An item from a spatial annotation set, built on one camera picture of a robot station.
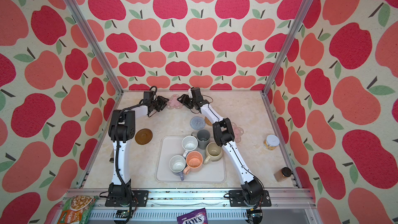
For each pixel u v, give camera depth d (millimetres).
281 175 753
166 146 912
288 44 927
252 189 654
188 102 1014
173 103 1144
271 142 888
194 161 840
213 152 884
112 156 859
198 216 689
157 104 992
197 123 1020
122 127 643
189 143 910
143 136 956
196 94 941
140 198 743
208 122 1035
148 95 925
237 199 735
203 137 901
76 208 703
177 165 838
